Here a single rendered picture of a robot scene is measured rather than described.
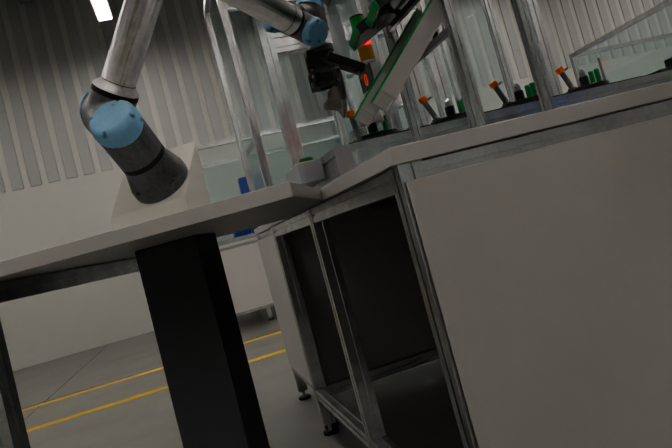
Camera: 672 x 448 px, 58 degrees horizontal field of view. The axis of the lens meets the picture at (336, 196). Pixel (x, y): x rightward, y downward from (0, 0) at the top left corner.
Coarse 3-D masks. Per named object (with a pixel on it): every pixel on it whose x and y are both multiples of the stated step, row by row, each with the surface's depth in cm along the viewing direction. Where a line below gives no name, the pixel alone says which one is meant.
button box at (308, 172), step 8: (312, 160) 171; (320, 160) 171; (296, 168) 172; (304, 168) 170; (312, 168) 171; (320, 168) 171; (288, 176) 185; (296, 176) 174; (304, 176) 170; (312, 176) 170; (320, 176) 171; (304, 184) 172; (312, 184) 180
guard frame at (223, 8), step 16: (288, 0) 316; (224, 16) 255; (208, 32) 306; (496, 32) 287; (496, 48) 287; (240, 64) 255; (448, 64) 334; (240, 80) 254; (512, 80) 285; (512, 96) 284; (256, 128) 253; (240, 144) 301; (256, 144) 252
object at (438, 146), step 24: (624, 96) 111; (648, 96) 112; (528, 120) 105; (552, 120) 107; (576, 120) 108; (408, 144) 100; (432, 144) 101; (456, 144) 102; (480, 144) 103; (360, 168) 115; (384, 168) 103; (336, 192) 135
